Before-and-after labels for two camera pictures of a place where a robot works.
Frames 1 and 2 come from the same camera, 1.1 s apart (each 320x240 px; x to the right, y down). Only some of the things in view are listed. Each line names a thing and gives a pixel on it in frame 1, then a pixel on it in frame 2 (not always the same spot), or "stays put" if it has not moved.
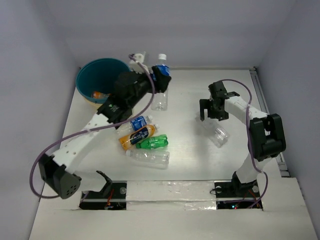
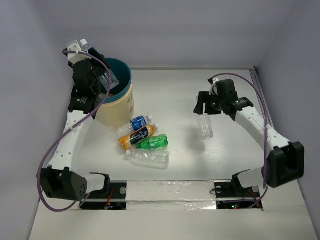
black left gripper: (157, 80) to (100, 60)
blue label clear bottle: (159, 101) to (104, 77)
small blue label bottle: (134, 124) stays put
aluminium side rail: (264, 109) stays put
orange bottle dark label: (137, 135) stays put
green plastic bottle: (153, 143) stays put
